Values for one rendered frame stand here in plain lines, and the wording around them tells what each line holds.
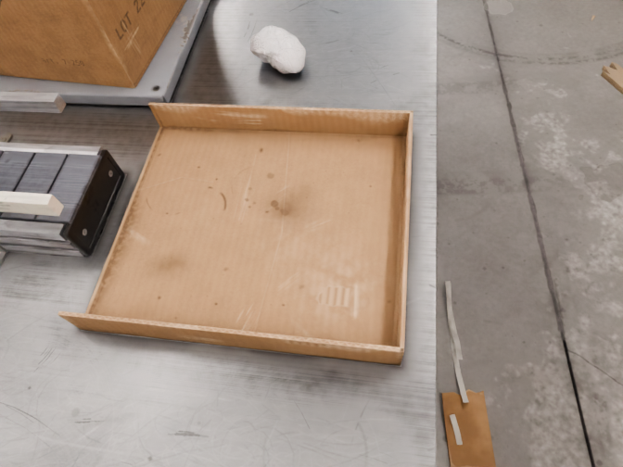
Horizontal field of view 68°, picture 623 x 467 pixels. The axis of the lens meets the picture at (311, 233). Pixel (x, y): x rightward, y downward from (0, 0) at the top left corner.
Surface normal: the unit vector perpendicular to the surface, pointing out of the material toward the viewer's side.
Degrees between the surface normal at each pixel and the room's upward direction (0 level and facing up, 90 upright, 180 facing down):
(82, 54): 90
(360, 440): 0
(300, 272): 0
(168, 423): 0
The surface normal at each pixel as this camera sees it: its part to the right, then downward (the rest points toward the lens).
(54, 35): -0.22, 0.85
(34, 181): -0.09, -0.51
